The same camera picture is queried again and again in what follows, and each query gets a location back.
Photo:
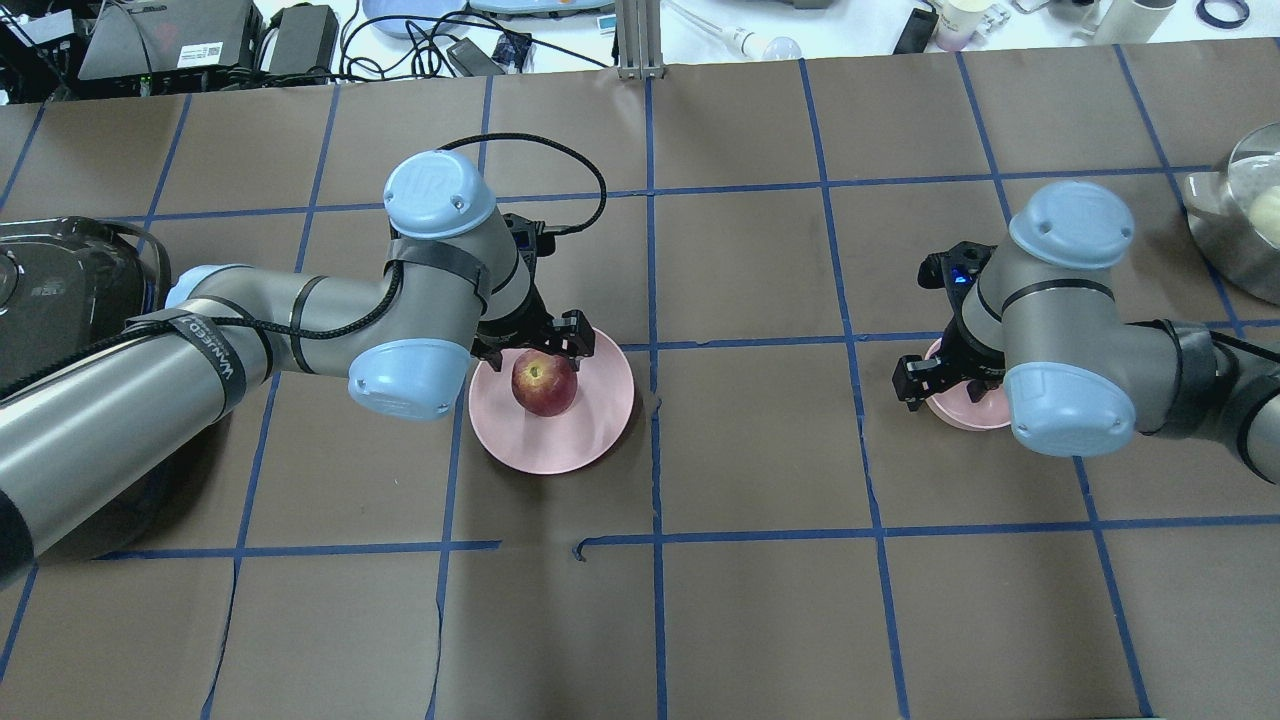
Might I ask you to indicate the red apple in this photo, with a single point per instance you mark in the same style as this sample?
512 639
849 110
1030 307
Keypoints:
543 384

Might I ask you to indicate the steel steamer pot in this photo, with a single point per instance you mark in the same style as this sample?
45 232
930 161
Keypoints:
1216 201

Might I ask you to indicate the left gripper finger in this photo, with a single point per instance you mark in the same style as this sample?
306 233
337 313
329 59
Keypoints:
493 356
569 336

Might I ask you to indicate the pink bowl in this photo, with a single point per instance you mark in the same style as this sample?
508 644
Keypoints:
956 410

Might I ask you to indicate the white steamed bun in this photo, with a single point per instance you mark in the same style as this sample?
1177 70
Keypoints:
1264 215

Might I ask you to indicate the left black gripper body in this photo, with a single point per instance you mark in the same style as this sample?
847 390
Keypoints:
507 327

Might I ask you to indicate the pink plate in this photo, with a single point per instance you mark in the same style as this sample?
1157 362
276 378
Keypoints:
550 445

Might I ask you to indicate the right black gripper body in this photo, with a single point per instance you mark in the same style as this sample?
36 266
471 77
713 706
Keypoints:
972 355

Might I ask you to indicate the aluminium frame post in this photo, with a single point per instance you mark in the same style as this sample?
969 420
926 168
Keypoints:
637 40

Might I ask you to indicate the light blue plate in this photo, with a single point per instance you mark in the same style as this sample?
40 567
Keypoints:
393 18

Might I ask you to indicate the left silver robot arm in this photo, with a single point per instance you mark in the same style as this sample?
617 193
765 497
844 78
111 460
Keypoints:
458 285

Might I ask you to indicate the dark grey rice cooker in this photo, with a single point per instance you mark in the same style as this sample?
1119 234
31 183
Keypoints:
70 282

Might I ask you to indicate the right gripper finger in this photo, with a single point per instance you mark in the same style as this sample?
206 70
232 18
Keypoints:
917 378
986 392

